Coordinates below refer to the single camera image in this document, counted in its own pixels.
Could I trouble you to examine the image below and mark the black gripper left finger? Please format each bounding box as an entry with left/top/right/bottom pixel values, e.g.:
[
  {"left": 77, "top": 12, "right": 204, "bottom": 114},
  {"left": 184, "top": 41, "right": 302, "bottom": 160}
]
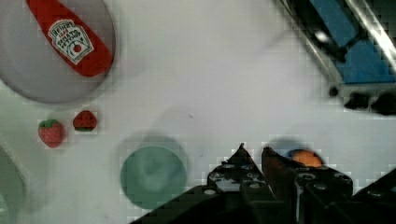
[{"left": 207, "top": 143, "right": 277, "bottom": 224}]

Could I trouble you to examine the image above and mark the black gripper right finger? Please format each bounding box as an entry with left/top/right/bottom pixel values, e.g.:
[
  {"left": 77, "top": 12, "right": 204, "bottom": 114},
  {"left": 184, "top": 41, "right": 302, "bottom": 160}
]
[{"left": 262, "top": 147, "right": 352, "bottom": 224}]

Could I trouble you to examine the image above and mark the orange toy egg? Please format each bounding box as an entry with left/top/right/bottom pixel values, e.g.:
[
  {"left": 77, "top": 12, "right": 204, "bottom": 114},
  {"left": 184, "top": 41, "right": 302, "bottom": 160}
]
[{"left": 292, "top": 150, "right": 323, "bottom": 167}]

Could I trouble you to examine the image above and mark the blue small cup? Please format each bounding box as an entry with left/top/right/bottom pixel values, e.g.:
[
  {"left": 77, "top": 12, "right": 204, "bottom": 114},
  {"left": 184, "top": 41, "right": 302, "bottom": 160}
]
[{"left": 268, "top": 137, "right": 325, "bottom": 166}]

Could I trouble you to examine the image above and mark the green metal mug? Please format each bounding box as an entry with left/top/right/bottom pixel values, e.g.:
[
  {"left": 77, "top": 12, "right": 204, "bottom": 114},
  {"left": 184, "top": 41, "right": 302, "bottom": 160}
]
[{"left": 120, "top": 134, "right": 188, "bottom": 209}]

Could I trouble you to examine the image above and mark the red toy strawberry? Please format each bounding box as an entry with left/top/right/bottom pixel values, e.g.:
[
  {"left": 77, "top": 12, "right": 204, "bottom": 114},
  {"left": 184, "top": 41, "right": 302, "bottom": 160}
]
[{"left": 73, "top": 110, "right": 97, "bottom": 132}]

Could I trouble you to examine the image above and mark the pink toy strawberry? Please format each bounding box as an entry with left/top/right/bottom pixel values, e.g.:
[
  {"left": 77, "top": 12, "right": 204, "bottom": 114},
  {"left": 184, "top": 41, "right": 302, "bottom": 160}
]
[{"left": 37, "top": 119, "right": 65, "bottom": 148}]

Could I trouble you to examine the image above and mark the red ketchup bottle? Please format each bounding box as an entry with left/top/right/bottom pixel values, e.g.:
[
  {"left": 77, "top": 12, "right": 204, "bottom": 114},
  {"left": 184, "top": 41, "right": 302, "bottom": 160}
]
[{"left": 25, "top": 0, "right": 113, "bottom": 77}]

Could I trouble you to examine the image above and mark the grey round plate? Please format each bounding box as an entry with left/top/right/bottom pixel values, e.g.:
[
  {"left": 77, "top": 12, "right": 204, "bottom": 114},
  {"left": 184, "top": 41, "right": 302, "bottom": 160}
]
[{"left": 0, "top": 0, "right": 116, "bottom": 104}]

